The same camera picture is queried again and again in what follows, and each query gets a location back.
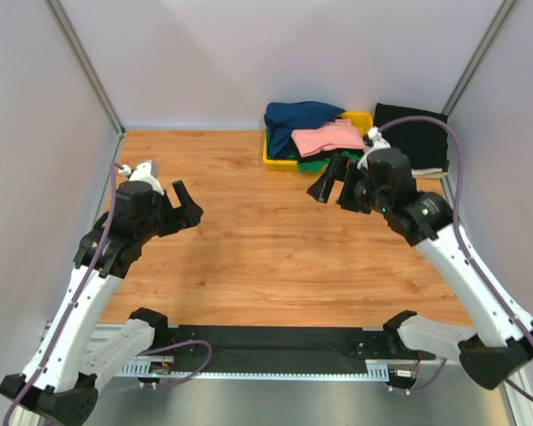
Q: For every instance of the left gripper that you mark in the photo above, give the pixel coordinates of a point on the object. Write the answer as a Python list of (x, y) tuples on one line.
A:
[(190, 217)]

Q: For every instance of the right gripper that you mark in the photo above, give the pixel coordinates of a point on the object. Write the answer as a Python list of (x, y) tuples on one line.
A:
[(337, 169)]

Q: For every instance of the navy blue t shirt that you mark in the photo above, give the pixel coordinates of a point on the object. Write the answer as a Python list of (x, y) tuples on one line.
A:
[(281, 119)]

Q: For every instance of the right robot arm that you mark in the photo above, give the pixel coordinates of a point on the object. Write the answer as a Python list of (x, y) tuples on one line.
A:
[(500, 341)]

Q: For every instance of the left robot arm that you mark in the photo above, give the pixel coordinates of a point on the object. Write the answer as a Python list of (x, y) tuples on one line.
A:
[(63, 380)]

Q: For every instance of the green t shirt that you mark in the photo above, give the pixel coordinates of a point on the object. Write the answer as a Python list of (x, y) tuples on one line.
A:
[(318, 162)]

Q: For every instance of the pink t shirt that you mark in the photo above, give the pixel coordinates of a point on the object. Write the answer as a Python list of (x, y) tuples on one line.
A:
[(340, 134)]

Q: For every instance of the yellow plastic bin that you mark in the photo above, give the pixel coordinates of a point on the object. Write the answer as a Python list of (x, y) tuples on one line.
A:
[(362, 121)]

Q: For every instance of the white folded t shirt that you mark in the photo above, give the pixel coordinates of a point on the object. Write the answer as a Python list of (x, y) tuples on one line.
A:
[(432, 172)]

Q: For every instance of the black folded t shirt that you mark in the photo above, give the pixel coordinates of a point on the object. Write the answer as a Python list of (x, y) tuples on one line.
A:
[(424, 143)]

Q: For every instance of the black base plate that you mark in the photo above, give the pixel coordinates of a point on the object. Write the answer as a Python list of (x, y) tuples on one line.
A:
[(290, 350)]

